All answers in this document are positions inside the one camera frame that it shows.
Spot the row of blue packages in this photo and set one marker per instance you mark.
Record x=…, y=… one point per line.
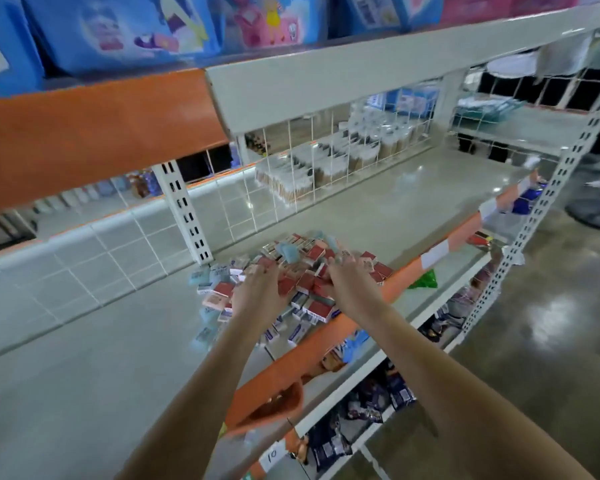
x=120, y=25

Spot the row of dark snack packets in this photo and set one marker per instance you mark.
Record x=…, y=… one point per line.
x=380, y=395

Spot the person's right forearm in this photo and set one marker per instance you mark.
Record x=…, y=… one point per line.
x=450, y=405

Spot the person's right hand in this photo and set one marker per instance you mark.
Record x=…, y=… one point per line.
x=355, y=287

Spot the green packet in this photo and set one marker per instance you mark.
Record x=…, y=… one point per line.
x=425, y=280

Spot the pile of mixed erasers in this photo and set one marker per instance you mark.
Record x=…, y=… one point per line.
x=305, y=275

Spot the orange plastic basket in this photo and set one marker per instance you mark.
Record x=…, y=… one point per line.
x=270, y=405

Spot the person's left forearm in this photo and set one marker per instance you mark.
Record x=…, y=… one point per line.
x=200, y=405

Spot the person's left hand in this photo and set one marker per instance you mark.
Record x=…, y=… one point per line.
x=262, y=295

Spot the white orange metal shelf unit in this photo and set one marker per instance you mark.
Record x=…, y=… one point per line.
x=100, y=365

